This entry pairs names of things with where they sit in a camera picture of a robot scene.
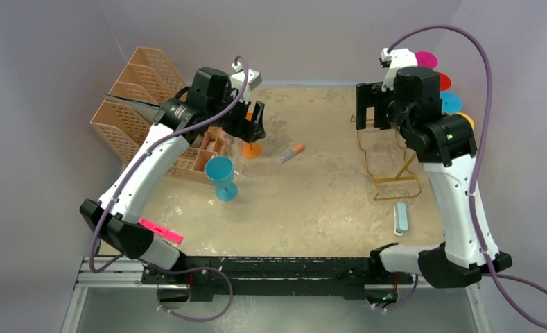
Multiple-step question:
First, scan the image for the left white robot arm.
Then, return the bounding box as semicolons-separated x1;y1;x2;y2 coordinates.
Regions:
79;60;266;284

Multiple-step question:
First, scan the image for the magenta wine glass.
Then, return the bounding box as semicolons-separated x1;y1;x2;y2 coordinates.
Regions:
415;51;439;69

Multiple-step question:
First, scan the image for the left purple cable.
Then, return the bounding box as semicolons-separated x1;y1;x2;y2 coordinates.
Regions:
88;55;250;274

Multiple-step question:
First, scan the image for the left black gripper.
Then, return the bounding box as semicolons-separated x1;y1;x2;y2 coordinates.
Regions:
207;88;264;142

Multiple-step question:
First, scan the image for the orange wine glass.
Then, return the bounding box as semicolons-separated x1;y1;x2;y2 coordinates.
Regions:
238;112;262;159

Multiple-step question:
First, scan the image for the clear wine glass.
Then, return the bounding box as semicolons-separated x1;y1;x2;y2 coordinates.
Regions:
223;134;248;178

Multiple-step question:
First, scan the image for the grey folder in organizer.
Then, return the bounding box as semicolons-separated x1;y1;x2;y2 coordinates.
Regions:
104;94;160;111

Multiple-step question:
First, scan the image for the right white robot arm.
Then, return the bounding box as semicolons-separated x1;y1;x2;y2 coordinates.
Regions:
355;67;512;288

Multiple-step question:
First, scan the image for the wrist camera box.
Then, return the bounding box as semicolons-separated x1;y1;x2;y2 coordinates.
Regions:
379;48;418;92
230;62;263;100

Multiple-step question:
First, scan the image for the yellow wine glass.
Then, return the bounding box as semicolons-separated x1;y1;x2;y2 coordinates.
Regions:
456;112;475;130

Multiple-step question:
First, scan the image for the grey orange highlighter marker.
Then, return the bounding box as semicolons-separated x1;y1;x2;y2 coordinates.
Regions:
277;144;304;165

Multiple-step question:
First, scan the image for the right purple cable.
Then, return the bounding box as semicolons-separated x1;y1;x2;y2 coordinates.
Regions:
385;24;547;331

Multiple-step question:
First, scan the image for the orange plastic file organizer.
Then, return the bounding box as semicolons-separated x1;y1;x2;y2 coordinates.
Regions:
90;46;229;185

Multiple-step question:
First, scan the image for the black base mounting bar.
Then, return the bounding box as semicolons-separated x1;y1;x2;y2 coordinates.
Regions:
142;256;413;302

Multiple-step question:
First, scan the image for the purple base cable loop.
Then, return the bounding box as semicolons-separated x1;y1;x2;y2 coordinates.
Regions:
156;266;234;323

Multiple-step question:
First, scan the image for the blue wine glass front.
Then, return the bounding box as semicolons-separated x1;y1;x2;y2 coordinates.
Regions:
205;155;238;201

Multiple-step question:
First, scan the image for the red wine glass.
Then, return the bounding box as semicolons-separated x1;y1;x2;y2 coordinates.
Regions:
438;71;452;92

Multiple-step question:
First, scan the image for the pink plastic clip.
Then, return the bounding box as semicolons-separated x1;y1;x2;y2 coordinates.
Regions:
139;219;184;245

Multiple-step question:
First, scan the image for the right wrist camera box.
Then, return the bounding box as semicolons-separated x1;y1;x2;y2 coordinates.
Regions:
379;48;418;92

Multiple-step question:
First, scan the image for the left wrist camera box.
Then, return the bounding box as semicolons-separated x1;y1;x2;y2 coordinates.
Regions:
230;62;263;100

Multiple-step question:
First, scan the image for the gold wire glass rack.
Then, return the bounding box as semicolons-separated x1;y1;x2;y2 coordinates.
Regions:
355;118;423;202

